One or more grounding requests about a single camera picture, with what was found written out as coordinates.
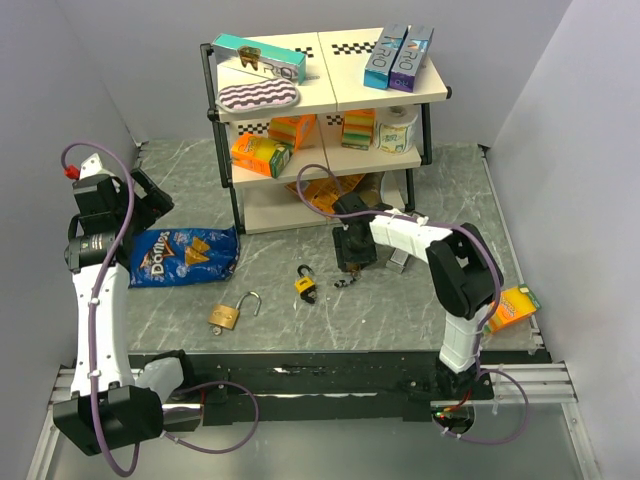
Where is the orange snack packet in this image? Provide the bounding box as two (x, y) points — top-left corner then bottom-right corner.
(301, 174), (364, 214)

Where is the colourful sponge stack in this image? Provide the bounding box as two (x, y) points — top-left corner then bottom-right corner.
(341, 109), (375, 150)

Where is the beige three-tier shelf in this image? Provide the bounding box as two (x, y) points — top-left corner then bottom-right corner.
(200, 28), (451, 234)

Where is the teal toothpaste box lying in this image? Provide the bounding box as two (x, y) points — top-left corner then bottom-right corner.
(212, 34), (306, 84)

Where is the key with panda keychain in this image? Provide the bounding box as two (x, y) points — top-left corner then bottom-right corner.
(334, 275), (358, 289)

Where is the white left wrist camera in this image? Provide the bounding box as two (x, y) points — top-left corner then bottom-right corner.
(64, 153), (113, 181)

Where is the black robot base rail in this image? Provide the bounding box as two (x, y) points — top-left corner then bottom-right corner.
(124, 349), (501, 427)

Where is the blue Doritos chip bag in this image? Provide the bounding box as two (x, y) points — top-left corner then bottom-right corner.
(130, 227), (240, 288)

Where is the orange sponge box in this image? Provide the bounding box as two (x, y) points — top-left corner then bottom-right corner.
(267, 114), (316, 152)
(231, 133), (291, 178)

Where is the blue toothpaste box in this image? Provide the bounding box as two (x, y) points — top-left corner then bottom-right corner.
(363, 23), (409, 90)

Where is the brown seed bag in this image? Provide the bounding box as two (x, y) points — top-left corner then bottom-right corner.
(354, 172), (384, 208)

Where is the orange sponge pack on table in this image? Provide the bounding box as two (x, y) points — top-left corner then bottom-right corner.
(484, 284), (541, 334)

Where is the purple toothpaste box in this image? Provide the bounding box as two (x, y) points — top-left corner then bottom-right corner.
(389, 25), (434, 92)

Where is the orange sponge box rear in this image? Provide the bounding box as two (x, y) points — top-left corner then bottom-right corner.
(267, 114), (316, 152)

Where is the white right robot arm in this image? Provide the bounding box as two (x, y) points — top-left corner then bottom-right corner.
(332, 192), (503, 399)

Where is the toilet paper roll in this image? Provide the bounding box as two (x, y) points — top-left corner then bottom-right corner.
(373, 105), (419, 154)

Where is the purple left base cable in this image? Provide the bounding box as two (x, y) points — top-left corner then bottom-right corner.
(157, 382), (261, 456)

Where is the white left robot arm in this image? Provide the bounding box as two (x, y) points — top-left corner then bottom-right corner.
(53, 156), (198, 456)

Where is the orange sponge box front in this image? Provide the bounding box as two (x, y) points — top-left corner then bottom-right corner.
(231, 133), (291, 178)

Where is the large brass padlock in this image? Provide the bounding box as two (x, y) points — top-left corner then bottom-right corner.
(208, 291), (262, 336)

